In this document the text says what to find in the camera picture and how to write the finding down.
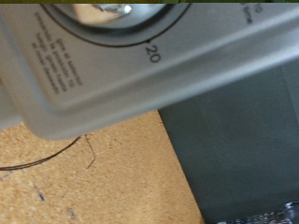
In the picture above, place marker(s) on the silver oven knob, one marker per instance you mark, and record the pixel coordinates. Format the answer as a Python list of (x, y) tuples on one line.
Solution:
[(118, 21)]

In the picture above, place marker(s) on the silver toaster oven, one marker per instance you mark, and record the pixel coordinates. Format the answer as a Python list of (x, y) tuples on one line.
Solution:
[(93, 87)]

